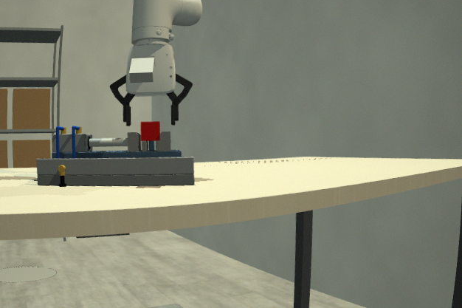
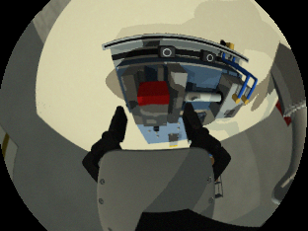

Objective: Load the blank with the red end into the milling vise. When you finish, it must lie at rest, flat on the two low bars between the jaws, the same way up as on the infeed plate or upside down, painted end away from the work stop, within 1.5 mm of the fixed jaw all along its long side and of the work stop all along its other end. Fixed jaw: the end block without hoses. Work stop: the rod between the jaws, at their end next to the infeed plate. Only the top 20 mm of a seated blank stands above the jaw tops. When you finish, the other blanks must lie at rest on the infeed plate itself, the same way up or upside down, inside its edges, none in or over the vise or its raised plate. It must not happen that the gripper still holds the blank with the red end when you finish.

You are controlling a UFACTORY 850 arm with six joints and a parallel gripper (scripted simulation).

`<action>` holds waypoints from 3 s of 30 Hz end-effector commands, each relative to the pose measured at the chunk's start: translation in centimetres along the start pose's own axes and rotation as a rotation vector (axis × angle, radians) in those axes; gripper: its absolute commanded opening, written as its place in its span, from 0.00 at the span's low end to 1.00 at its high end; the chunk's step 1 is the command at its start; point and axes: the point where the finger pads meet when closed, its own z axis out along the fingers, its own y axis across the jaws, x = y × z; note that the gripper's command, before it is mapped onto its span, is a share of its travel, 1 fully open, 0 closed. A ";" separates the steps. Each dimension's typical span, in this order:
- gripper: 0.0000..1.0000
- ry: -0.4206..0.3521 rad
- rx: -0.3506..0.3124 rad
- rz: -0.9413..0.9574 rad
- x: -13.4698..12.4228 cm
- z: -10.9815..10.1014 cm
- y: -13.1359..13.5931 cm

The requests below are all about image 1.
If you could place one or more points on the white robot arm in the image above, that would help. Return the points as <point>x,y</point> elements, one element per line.
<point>152,21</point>

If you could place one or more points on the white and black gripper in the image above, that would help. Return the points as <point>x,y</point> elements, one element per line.
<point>163,83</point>

